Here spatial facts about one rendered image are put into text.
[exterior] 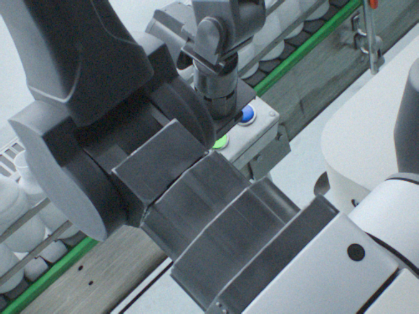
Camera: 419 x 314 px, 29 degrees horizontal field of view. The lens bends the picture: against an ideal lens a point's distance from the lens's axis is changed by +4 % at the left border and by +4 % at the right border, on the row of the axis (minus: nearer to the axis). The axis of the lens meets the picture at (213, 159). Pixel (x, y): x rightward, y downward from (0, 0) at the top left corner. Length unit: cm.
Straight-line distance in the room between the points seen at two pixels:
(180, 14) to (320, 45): 52
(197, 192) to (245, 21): 50
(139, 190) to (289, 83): 100
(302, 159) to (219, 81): 162
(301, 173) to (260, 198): 208
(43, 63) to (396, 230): 23
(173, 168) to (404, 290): 15
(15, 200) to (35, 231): 8
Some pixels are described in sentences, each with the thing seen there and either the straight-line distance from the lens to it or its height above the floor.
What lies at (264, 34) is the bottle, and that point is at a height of 106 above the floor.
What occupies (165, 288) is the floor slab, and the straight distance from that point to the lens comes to 242.
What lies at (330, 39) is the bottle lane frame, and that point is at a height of 97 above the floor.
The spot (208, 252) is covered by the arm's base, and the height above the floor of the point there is 158.
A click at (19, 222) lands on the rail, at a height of 111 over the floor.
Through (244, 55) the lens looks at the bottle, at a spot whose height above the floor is 106.
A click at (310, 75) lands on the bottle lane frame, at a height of 93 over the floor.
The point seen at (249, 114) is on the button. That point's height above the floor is 112.
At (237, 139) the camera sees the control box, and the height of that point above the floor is 110.
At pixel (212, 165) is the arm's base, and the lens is 48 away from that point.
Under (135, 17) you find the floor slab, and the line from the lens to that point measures 335.
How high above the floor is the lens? 195
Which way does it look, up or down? 47 degrees down
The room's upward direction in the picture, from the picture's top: 21 degrees counter-clockwise
